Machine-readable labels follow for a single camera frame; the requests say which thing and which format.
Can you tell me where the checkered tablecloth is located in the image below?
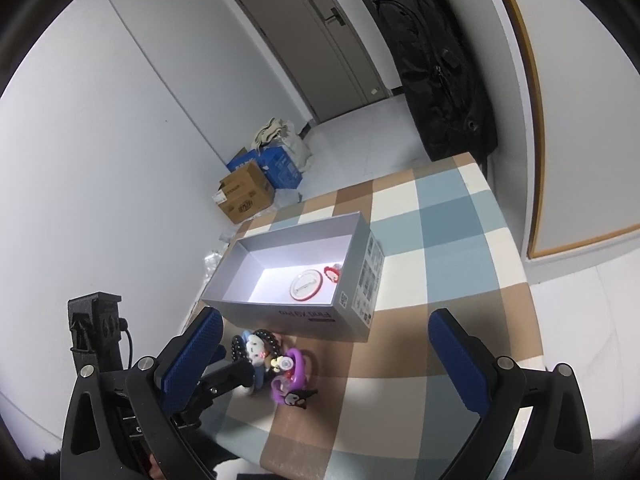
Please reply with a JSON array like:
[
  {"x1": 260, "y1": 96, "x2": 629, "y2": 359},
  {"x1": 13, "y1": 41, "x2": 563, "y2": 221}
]
[{"x1": 187, "y1": 152, "x2": 546, "y2": 480}]

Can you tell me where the beige canvas bag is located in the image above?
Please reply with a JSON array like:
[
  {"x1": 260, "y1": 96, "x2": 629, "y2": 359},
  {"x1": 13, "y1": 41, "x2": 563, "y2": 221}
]
[{"x1": 252, "y1": 117, "x2": 296, "y2": 153}]

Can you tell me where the brown cardboard box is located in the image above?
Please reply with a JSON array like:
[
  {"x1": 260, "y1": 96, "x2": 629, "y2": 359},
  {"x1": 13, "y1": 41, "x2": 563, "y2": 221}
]
[{"x1": 217, "y1": 160, "x2": 276, "y2": 225}]

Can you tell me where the grey brown door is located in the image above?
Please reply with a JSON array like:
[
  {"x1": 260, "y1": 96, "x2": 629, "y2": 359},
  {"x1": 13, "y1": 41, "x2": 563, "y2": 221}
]
[{"x1": 225, "y1": 0, "x2": 388, "y2": 123}]

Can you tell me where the white kitty blue ring toy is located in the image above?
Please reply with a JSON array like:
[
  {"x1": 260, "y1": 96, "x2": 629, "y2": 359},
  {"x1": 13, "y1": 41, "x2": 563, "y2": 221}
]
[{"x1": 241, "y1": 332, "x2": 268, "y2": 365}]

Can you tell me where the blue cardboard box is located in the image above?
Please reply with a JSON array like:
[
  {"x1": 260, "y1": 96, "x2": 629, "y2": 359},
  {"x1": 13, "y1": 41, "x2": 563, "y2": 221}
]
[{"x1": 226, "y1": 145, "x2": 304, "y2": 191}]

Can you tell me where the red rimmed white round disc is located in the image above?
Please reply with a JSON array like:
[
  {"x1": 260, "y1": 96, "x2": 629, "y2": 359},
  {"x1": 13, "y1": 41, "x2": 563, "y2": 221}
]
[{"x1": 289, "y1": 269, "x2": 323, "y2": 303}]

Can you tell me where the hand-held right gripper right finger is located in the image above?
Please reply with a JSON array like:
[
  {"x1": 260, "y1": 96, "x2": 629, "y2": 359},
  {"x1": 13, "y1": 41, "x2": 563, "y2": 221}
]
[{"x1": 428, "y1": 308, "x2": 596, "y2": 480}]

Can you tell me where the black bead bracelet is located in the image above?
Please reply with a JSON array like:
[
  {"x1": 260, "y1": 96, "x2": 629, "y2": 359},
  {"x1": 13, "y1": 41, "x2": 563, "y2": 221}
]
[{"x1": 252, "y1": 329, "x2": 284, "y2": 361}]

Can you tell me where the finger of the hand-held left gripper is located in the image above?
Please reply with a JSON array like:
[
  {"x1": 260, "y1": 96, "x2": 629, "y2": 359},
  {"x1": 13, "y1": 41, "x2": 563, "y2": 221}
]
[
  {"x1": 172, "y1": 360, "x2": 254, "y2": 431},
  {"x1": 216, "y1": 336, "x2": 247, "y2": 362}
]

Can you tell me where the wooden framed board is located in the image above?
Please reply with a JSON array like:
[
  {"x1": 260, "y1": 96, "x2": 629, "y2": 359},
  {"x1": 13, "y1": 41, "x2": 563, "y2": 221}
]
[{"x1": 482, "y1": 0, "x2": 640, "y2": 261}]

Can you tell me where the grey cardboard box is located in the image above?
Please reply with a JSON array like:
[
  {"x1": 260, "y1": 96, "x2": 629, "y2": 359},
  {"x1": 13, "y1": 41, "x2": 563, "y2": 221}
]
[{"x1": 200, "y1": 212, "x2": 386, "y2": 343}]

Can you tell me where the purple toy bracelet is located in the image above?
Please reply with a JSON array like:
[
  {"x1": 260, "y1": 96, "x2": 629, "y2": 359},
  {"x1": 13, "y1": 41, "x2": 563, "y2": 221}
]
[{"x1": 270, "y1": 349, "x2": 307, "y2": 403}]

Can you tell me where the black jacket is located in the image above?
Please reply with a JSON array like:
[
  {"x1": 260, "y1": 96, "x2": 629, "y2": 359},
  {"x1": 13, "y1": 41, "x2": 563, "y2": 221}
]
[{"x1": 374, "y1": 0, "x2": 499, "y2": 166}]

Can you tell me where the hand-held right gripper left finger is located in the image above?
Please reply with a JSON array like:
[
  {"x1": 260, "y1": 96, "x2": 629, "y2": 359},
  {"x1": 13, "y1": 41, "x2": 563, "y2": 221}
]
[{"x1": 60, "y1": 306, "x2": 224, "y2": 480}]

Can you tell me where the black and purple cartoon charm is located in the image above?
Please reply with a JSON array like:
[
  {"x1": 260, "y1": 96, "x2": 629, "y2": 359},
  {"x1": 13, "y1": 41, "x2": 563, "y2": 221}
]
[{"x1": 277, "y1": 387, "x2": 319, "y2": 412}]

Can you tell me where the clear plastic wrap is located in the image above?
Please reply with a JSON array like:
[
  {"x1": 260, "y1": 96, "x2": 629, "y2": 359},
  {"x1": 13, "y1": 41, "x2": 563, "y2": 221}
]
[{"x1": 202, "y1": 232, "x2": 232, "y2": 281}]

